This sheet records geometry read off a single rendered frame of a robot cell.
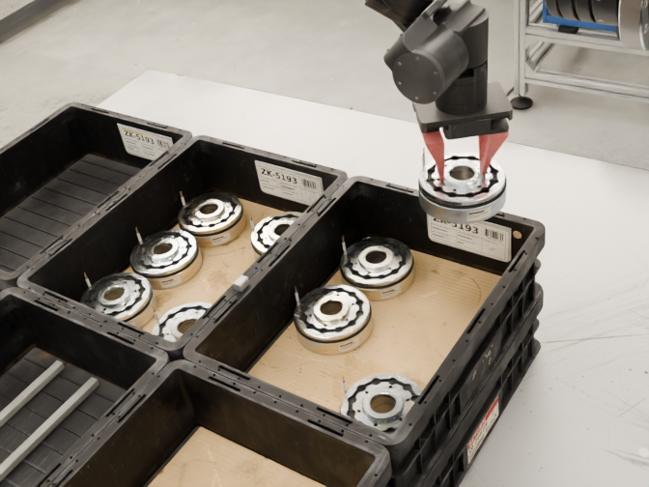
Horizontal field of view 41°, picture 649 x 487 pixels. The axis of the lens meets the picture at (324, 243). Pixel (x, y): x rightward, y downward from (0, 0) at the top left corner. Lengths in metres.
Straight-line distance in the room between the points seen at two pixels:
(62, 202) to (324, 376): 0.64
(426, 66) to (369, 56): 2.75
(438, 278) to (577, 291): 0.26
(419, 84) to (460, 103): 0.09
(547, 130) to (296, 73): 1.07
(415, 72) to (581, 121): 2.26
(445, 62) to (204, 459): 0.53
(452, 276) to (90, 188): 0.67
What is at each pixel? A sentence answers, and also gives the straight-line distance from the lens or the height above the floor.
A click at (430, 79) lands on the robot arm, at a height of 1.22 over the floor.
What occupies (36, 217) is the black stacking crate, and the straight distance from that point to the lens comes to 1.54.
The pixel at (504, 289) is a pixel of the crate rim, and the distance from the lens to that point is 1.05.
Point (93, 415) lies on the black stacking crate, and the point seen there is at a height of 0.83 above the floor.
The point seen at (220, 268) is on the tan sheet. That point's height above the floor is 0.83.
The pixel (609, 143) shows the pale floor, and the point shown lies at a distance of 3.00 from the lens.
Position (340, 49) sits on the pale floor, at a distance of 3.70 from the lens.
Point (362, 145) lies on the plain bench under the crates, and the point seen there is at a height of 0.70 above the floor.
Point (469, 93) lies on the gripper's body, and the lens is 0.95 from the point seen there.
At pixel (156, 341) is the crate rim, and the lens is 1.07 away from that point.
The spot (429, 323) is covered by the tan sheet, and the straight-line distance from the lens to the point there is 1.16.
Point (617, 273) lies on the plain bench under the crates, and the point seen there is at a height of 0.70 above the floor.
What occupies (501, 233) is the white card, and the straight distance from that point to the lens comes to 1.17.
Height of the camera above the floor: 1.64
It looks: 39 degrees down
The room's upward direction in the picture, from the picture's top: 10 degrees counter-clockwise
